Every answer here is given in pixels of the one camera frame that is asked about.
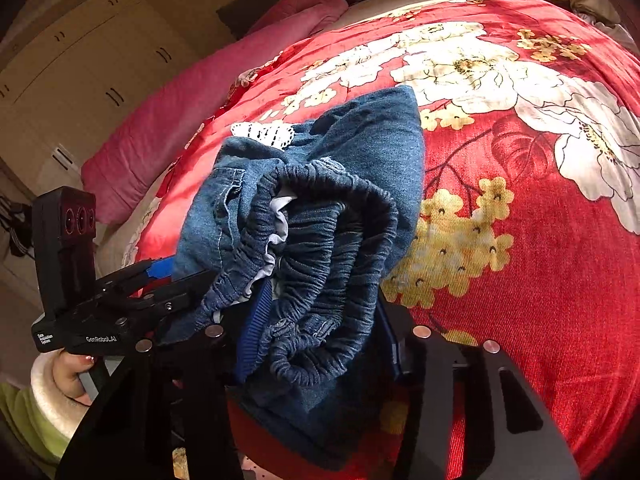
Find blue denim pants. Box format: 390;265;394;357
166;85;425;470

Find left hand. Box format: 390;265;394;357
52;350;94;406

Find green sleeve with fleece cuff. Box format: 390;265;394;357
1;350;88;479

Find red floral blanket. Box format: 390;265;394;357
134;0;639;479

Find beige wardrobe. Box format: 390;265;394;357
1;0;198;195

